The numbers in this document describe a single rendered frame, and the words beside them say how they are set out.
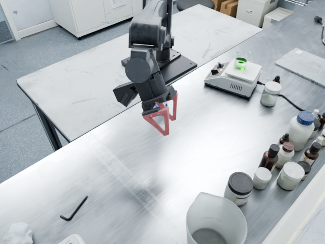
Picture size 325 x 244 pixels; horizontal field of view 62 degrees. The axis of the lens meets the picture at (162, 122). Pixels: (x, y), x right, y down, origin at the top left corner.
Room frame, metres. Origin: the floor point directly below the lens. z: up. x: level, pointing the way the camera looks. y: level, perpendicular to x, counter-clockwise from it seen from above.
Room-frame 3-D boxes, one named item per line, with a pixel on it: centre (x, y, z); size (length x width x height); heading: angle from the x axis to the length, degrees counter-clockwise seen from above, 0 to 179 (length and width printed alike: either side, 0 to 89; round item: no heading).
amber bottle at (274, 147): (0.49, -0.32, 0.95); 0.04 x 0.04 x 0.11
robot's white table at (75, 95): (1.19, 0.04, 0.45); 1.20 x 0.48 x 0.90; 133
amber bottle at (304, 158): (0.50, -0.45, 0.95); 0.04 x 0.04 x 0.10
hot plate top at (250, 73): (0.91, -0.32, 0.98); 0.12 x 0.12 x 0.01; 60
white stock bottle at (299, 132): (0.59, -0.44, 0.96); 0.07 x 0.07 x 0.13
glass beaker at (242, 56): (0.91, -0.31, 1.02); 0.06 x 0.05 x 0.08; 101
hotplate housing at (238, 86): (0.92, -0.30, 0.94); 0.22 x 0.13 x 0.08; 60
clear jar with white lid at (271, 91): (0.80, -0.42, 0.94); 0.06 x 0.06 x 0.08
